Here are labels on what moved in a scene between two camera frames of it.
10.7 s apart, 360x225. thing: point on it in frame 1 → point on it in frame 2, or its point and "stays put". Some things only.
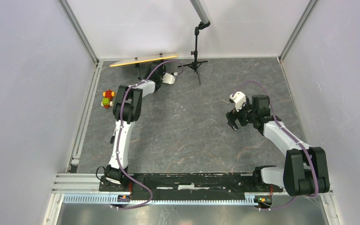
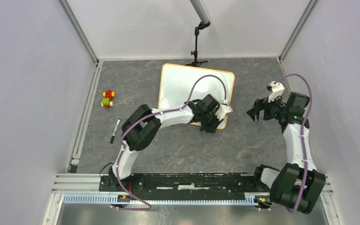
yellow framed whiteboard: [151, 59] → [177, 81]
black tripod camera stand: [194, 65] stays put
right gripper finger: [231, 116] → [254, 112]
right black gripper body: [247, 109] → [278, 108]
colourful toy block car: [107, 101] stays put
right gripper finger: [242, 117] → [269, 111]
